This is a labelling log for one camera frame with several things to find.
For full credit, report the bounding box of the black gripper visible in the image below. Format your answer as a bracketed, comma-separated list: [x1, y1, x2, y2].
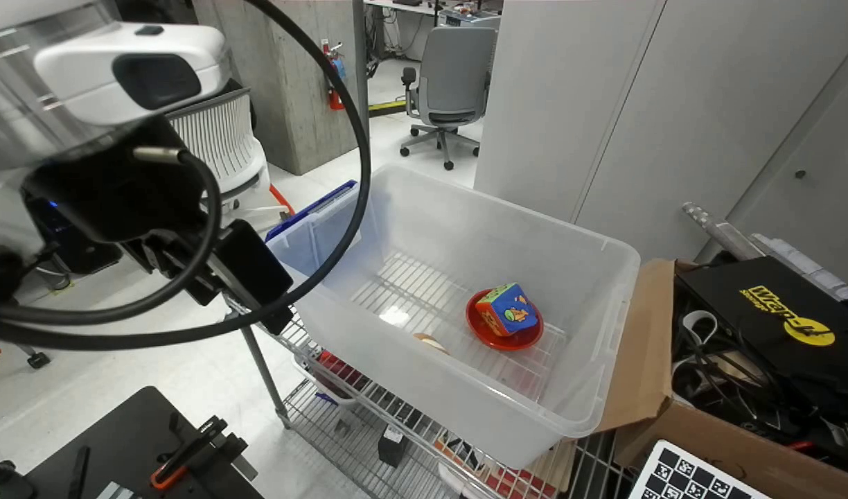
[20, 137, 296, 338]

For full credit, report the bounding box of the multicoloured toy cube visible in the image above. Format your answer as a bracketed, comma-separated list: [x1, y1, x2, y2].
[474, 279, 544, 338]

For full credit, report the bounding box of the red bowl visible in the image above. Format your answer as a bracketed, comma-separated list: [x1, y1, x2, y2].
[466, 285, 546, 354]

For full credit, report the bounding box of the blue plastic bin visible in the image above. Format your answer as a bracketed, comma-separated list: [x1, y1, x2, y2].
[262, 178, 362, 279]

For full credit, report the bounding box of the red box under shelf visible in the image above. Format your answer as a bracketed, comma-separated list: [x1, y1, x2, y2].
[312, 346, 376, 397]

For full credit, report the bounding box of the orange and black clamp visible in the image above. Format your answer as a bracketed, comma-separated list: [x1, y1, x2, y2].
[146, 413, 253, 494]

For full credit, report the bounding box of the black flat case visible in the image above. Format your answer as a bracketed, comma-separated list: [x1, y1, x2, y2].
[20, 385, 265, 499]

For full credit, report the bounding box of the grey concrete pillar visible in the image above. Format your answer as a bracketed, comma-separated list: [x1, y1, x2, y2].
[189, 0, 370, 178]

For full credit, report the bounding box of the small tan object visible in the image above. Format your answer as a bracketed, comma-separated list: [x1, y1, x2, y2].
[412, 331, 448, 354]

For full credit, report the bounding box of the red fire extinguisher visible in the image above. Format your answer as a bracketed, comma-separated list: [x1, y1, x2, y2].
[318, 35, 352, 117]

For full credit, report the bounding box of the clear plastic storage bin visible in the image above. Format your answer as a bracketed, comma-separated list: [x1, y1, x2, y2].
[289, 163, 643, 472]

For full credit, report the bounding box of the small black box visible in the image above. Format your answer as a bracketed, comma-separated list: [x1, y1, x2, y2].
[376, 426, 409, 468]

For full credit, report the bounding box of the grey office chair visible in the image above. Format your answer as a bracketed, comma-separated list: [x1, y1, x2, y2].
[395, 23, 501, 175]

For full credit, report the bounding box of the white cabinet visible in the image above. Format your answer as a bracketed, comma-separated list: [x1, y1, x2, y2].
[474, 0, 848, 289]

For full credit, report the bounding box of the brown cardboard box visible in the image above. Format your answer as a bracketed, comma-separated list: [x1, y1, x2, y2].
[533, 259, 848, 499]

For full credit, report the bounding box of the black-white marker board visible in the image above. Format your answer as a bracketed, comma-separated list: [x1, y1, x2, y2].
[627, 437, 772, 499]

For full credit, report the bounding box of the black bag with yellow logo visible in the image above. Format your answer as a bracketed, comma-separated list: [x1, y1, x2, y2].
[677, 254, 848, 426]

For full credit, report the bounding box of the white power strip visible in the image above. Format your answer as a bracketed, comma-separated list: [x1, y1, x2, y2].
[682, 202, 848, 303]

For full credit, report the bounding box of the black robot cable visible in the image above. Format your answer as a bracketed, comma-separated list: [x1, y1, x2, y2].
[0, 0, 375, 354]

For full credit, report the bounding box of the metal wire shelf rack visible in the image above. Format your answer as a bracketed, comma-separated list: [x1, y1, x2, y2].
[225, 303, 628, 499]

